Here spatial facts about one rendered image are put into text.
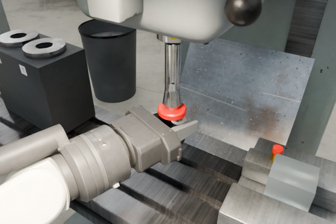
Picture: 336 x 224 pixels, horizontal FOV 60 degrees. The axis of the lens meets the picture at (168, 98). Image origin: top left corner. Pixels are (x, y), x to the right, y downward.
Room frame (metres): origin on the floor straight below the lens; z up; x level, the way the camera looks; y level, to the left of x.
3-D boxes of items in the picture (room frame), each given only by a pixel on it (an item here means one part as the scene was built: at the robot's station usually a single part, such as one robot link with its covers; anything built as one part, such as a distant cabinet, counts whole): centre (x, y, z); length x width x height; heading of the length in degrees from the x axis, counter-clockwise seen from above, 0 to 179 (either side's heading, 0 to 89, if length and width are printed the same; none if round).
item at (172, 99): (0.39, -0.01, 1.22); 0.03 x 0.03 x 0.11
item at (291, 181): (0.28, -0.18, 1.10); 0.06 x 0.05 x 0.06; 60
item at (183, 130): (0.36, -0.03, 1.13); 0.06 x 0.02 x 0.03; 129
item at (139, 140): (0.33, 0.06, 1.13); 0.13 x 0.12 x 0.10; 39
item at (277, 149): (0.34, -0.17, 1.10); 0.02 x 0.02 x 0.03
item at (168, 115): (0.39, -0.01, 1.16); 0.05 x 0.05 x 0.01
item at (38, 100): (0.62, 0.31, 1.08); 0.22 x 0.12 x 0.20; 55
